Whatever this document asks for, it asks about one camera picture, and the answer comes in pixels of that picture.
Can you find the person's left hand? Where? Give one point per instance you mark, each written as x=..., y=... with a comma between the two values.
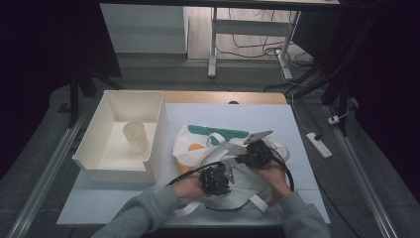
x=188, y=189

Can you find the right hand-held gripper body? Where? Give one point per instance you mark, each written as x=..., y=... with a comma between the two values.
x=259, y=153

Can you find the white tote bag coloured patches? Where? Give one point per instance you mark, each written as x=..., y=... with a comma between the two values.
x=198, y=148

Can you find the white cabinet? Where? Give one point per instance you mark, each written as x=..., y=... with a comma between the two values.
x=145, y=29

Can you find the pale blue table mat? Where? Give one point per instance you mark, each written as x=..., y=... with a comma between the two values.
x=231, y=114

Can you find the white power strip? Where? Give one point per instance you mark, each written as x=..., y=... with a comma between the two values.
x=318, y=145

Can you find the aluminium rail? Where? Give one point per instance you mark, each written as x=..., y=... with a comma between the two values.
x=363, y=178
x=43, y=178

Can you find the white cup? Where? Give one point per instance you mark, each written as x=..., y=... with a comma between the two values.
x=135, y=134

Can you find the small white adapter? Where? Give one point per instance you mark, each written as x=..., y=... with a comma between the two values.
x=334, y=120

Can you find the white desk frame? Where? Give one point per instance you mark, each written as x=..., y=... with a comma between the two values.
x=247, y=28

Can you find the person's right hand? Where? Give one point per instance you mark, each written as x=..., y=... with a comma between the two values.
x=275, y=178

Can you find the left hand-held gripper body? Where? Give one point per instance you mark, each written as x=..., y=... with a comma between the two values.
x=214, y=180

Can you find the white plastic bin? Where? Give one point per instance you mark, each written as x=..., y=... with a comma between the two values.
x=95, y=132

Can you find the black tripod stand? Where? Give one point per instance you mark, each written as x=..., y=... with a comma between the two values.
x=340, y=82

